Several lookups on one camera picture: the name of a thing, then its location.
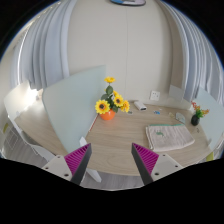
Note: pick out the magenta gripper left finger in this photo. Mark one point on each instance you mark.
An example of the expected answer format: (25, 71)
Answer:
(71, 167)

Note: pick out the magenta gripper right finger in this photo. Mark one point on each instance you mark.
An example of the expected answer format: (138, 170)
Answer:
(151, 165)

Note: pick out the beige folded towel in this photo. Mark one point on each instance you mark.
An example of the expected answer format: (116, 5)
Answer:
(164, 137)

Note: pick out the small white box device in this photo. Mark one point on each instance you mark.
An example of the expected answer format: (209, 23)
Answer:
(140, 106)

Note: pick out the small grey oval object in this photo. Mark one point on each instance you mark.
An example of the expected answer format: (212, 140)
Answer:
(180, 117)

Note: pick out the frosted glass desk divider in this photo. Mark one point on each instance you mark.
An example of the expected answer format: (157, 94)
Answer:
(70, 105)

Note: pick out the sunflower bouquet in orange pot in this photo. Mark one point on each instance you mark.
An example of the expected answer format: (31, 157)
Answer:
(110, 102)

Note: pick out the small plant in black vase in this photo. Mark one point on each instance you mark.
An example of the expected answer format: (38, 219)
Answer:
(199, 113)

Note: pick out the right frosted glass divider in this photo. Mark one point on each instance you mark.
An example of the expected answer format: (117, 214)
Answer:
(213, 122)

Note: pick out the white chair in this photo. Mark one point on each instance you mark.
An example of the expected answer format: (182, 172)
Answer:
(16, 101)

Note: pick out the left grey curtain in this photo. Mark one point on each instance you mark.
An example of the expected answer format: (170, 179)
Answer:
(40, 56)

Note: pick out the grey curtain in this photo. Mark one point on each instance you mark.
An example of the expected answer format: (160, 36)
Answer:
(195, 63)
(40, 56)

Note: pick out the right grey curtain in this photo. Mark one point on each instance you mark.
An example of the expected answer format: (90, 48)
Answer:
(195, 63)

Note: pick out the white wall socket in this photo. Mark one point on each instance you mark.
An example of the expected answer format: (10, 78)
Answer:
(155, 95)

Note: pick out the round wall clock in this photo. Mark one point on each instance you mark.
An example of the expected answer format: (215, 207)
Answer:
(134, 3)

